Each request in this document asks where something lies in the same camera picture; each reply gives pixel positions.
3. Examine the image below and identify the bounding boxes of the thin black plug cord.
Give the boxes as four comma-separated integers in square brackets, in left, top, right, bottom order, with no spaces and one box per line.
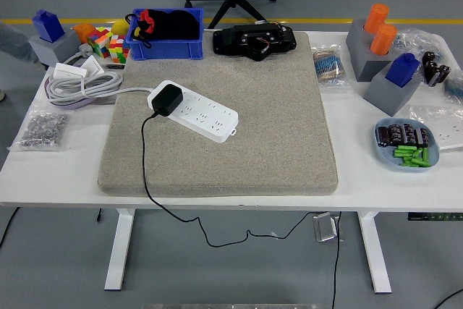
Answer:
[140,111,323,249]

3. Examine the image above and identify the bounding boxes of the black plug adapter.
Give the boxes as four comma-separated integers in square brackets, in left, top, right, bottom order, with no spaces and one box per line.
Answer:
[150,83,184,118]

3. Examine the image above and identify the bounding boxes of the grey-brown mat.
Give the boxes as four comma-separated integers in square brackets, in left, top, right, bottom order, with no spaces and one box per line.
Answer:
[97,31,339,198]

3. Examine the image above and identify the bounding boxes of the clear bag of blue parts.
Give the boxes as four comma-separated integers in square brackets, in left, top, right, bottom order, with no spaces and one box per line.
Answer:
[443,68,463,103]

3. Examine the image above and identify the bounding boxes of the metal bracket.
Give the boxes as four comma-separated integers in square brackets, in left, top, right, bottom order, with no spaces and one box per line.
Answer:
[311,212,343,242]

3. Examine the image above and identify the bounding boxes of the black hanging cable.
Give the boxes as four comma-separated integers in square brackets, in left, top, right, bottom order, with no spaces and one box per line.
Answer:
[331,211,343,309]

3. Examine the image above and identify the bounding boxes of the black pouch with red tag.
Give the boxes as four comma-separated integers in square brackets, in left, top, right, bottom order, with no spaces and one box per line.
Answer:
[124,8,202,48]

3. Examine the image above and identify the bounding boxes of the clear plastic bag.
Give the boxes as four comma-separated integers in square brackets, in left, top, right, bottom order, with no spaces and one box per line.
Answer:
[392,28,448,59]

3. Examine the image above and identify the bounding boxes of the thin black floor cable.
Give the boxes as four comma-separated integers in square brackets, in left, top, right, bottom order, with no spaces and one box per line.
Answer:
[433,288,463,309]
[0,207,20,248]

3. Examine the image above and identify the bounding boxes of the clear bag of screws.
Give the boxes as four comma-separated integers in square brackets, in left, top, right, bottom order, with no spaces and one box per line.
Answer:
[7,111,70,153]

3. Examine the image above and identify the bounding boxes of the white table leg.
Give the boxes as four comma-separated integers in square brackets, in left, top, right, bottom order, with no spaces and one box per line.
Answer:
[103,208,137,291]
[356,211,393,295]

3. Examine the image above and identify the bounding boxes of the yellow ball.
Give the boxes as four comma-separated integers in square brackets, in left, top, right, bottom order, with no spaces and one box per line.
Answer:
[111,19,130,37]

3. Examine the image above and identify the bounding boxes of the white power strip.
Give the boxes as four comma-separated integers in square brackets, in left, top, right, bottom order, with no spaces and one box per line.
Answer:
[146,80,239,144]

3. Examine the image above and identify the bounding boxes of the light blue plate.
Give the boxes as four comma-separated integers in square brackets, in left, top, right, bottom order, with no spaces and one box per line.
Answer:
[373,117,441,172]

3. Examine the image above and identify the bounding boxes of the white coiled power cord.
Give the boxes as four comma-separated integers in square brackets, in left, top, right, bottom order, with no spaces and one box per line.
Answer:
[46,43,155,106]

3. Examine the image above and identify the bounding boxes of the black electronic device housing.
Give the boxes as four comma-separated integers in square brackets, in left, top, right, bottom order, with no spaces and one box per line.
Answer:
[212,21,297,62]

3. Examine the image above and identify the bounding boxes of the white wall socket in bag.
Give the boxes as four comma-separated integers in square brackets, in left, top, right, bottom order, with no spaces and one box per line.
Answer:
[409,104,463,151]

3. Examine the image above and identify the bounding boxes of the blue plastic bin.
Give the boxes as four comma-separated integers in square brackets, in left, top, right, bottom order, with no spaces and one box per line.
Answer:
[128,7,205,61]

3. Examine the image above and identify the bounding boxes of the white flat panel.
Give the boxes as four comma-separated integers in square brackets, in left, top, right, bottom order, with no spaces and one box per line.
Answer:
[79,56,106,77]

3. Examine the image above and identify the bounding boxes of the orange cylinder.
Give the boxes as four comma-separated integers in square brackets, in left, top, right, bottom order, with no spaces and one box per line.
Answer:
[363,3,391,34]
[370,23,398,56]

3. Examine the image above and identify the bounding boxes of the large grey block holder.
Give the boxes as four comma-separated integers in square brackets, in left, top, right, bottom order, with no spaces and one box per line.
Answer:
[345,18,397,82]

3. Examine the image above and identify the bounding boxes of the black table control panel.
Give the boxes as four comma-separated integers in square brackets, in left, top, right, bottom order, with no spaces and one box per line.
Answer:
[407,211,463,221]

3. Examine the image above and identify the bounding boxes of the blue bottle-shaped block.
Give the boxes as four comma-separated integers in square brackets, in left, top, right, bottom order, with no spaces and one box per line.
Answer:
[31,9,66,43]
[384,52,421,88]

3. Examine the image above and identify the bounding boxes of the multicolour puzzle cube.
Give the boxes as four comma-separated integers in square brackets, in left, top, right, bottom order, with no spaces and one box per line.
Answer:
[85,26,114,59]
[107,35,130,64]

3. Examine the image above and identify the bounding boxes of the white box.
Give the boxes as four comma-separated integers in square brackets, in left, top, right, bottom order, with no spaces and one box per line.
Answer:
[53,62,88,79]

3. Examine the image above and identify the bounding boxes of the clear bag of resistors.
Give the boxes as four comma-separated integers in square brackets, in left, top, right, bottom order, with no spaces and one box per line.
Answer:
[311,43,352,89]

